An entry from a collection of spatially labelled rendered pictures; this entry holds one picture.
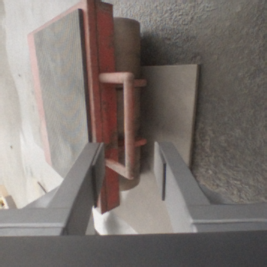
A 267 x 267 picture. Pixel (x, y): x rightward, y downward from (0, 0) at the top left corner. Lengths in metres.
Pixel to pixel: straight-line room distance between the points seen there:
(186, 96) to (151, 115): 0.08
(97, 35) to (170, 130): 0.18
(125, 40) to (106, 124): 0.13
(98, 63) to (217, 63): 0.16
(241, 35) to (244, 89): 0.06
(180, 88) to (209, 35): 0.08
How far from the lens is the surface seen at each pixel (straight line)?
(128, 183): 0.37
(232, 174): 0.31
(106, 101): 0.27
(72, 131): 0.33
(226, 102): 0.29
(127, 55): 0.32
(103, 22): 0.28
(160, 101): 0.34
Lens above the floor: 0.26
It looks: 39 degrees down
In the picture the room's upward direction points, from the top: 105 degrees counter-clockwise
